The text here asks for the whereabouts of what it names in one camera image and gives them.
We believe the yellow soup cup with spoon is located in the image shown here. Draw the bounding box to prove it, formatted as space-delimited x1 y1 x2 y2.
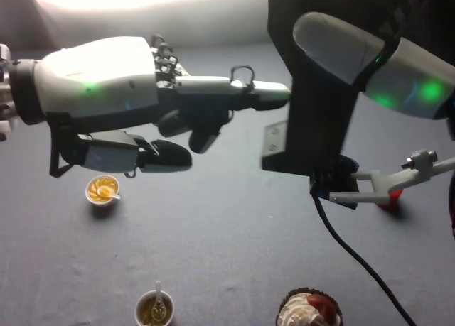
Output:
85 174 122 207

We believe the green soup cup with spoon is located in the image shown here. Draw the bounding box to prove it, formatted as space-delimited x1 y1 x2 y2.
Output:
134 280 175 326

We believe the grey table cloth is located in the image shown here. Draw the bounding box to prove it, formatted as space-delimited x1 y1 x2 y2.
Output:
0 43 455 326

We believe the toy cupcake with strawberry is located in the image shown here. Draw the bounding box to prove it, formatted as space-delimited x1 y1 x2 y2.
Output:
276 286 344 326

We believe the red cylinder block white cross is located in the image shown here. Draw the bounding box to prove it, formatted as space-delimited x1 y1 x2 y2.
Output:
375 189 405 212

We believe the black handheld device with cable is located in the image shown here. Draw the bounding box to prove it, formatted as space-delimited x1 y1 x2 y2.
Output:
261 0 408 185

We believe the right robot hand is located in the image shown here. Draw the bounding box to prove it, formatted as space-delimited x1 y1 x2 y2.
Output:
292 11 455 121

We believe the black camera cable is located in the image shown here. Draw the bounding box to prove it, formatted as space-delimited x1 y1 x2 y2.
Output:
311 194 417 326

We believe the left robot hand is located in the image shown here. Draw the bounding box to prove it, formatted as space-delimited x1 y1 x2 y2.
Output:
35 34 291 180

